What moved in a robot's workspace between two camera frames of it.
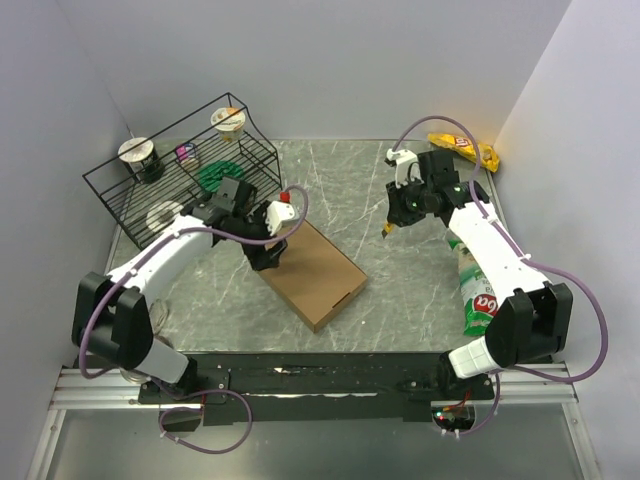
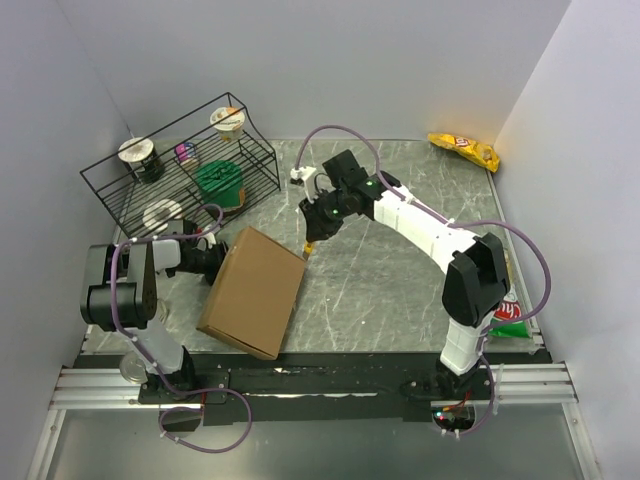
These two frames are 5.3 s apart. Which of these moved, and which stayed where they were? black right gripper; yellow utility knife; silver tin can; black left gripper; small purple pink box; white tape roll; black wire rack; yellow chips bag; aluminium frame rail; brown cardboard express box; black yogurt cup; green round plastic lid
Moved: black right gripper; brown cardboard express box; black left gripper; yellow utility knife
Stayed: black yogurt cup; silver tin can; small purple pink box; aluminium frame rail; white tape roll; green round plastic lid; black wire rack; yellow chips bag
